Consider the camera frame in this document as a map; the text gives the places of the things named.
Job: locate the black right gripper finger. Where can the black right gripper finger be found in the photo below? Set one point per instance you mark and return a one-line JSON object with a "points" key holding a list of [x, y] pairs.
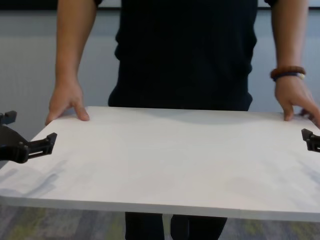
{"points": [[313, 143]]}

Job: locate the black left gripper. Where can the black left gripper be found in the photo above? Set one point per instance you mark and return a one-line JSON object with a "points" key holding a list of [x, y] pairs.
{"points": [[11, 147]]}

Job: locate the white table top board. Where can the white table top board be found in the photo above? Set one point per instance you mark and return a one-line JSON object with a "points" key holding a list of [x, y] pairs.
{"points": [[160, 155]]}

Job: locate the person left forearm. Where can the person left forearm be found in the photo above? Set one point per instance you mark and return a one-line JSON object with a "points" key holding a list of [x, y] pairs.
{"points": [[282, 37]]}

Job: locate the person right forearm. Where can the person right forearm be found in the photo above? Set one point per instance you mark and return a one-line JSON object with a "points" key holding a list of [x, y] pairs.
{"points": [[75, 37]]}

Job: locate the person left hand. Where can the person left hand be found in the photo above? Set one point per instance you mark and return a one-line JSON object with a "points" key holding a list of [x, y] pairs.
{"points": [[295, 97]]}

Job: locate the person right hand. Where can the person right hand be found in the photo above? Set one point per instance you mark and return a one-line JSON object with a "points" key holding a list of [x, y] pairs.
{"points": [[67, 100]]}

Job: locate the black trousers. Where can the black trousers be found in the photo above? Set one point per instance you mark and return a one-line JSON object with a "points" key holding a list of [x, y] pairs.
{"points": [[142, 227]]}

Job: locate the grey metal table leg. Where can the grey metal table leg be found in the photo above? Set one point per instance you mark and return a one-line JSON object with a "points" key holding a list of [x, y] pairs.
{"points": [[167, 228]]}

